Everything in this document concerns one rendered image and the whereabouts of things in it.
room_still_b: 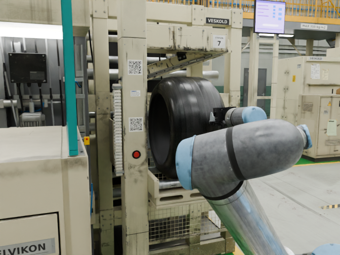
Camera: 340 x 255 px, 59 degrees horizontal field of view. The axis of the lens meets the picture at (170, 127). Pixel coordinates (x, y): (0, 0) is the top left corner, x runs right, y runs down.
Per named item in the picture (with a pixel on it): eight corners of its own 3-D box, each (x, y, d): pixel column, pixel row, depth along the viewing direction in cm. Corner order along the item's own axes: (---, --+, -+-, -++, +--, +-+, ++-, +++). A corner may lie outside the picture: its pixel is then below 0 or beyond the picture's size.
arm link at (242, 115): (252, 136, 110) (244, 110, 108) (234, 134, 121) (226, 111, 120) (272, 127, 112) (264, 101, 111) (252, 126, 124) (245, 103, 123)
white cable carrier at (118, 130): (116, 176, 155) (113, 83, 149) (114, 173, 160) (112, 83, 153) (124, 175, 157) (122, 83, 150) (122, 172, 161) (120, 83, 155)
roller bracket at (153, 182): (154, 199, 151) (154, 180, 149) (136, 176, 188) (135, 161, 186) (160, 198, 152) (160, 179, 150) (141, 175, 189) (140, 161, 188)
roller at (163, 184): (156, 191, 155) (156, 183, 154) (154, 187, 159) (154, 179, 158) (216, 183, 166) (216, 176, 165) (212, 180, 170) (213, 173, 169)
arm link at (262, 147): (290, 109, 53) (306, 120, 114) (224, 126, 59) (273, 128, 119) (307, 173, 52) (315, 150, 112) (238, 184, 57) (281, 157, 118)
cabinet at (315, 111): (315, 163, 550) (320, 94, 533) (294, 156, 606) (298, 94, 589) (354, 159, 575) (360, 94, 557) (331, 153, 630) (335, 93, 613)
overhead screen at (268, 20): (254, 32, 515) (255, -1, 508) (252, 33, 520) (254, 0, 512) (284, 34, 531) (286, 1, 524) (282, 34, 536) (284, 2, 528)
